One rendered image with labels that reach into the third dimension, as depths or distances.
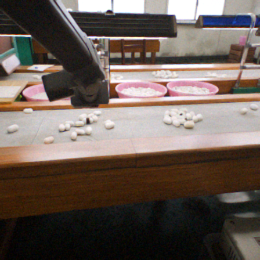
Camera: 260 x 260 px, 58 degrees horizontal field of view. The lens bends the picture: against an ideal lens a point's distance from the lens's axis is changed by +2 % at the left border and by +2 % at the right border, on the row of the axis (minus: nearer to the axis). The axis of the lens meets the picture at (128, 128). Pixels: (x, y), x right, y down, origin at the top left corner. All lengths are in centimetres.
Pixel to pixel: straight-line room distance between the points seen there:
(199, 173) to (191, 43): 611
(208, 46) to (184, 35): 78
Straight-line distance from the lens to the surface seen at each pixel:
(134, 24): 85
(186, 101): 111
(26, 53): 354
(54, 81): 52
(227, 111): 110
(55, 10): 32
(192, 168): 74
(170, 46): 649
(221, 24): 160
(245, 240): 90
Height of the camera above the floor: 111
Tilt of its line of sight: 26 degrees down
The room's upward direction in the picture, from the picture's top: 2 degrees clockwise
